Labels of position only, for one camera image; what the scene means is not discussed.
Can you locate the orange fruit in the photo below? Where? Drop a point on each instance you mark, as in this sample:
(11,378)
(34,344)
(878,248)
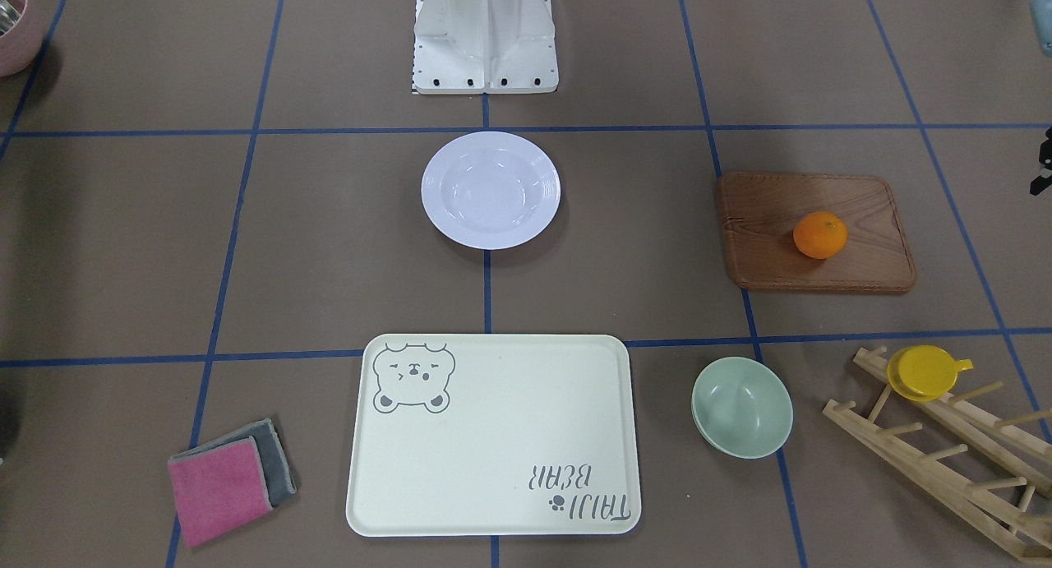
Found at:
(820,235)

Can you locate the cream bear print tray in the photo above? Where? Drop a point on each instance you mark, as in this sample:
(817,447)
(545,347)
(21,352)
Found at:
(467,435)

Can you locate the white round plate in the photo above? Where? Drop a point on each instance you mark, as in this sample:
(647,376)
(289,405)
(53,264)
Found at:
(491,190)

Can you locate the brown wooden cutting board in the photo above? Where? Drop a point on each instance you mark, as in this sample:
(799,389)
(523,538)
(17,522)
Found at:
(759,211)

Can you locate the green ceramic bowl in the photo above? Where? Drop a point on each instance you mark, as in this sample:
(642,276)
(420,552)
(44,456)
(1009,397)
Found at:
(741,408)

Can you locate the grey cleaning cloth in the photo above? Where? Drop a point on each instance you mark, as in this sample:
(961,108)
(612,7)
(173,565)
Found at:
(278,477)

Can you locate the pink cleaning cloth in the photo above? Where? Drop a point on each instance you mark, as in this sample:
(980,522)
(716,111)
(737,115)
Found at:
(219,490)

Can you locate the yellow cup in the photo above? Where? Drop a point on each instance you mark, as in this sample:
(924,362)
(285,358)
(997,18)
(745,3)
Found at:
(924,372)

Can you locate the pink bowl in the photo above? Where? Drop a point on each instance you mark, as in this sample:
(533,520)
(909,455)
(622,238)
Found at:
(21,44)

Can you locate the blue tumbler cup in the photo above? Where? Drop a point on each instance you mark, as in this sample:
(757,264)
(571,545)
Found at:
(1041,15)

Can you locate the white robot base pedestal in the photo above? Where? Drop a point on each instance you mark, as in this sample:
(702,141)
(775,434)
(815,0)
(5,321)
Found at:
(484,47)

